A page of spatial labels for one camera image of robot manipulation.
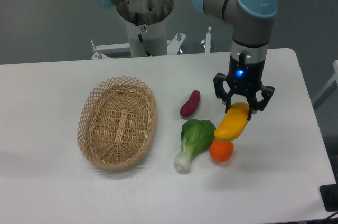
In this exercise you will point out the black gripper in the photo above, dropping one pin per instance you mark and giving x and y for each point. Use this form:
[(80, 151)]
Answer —
[(243, 80)]

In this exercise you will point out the orange fruit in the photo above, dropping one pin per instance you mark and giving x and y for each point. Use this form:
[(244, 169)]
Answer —
[(221, 151)]

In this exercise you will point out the purple sweet potato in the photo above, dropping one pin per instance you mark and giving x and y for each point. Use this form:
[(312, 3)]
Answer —
[(191, 105)]

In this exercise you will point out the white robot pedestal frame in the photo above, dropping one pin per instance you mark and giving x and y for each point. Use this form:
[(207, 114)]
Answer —
[(144, 40)]

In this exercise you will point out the woven wicker basket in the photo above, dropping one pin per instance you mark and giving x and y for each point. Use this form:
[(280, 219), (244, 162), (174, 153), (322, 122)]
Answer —
[(117, 123)]

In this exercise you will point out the green bok choy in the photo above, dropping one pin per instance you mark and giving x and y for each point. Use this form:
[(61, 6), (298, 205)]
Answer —
[(196, 137)]

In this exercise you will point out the black device at table edge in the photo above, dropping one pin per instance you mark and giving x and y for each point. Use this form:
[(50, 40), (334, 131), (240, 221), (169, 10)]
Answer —
[(329, 197)]

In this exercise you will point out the white furniture leg right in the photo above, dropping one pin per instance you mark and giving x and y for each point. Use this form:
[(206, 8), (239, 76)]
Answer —
[(329, 87)]

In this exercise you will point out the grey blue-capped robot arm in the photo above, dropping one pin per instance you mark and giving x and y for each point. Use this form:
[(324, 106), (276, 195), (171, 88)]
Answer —
[(252, 22)]

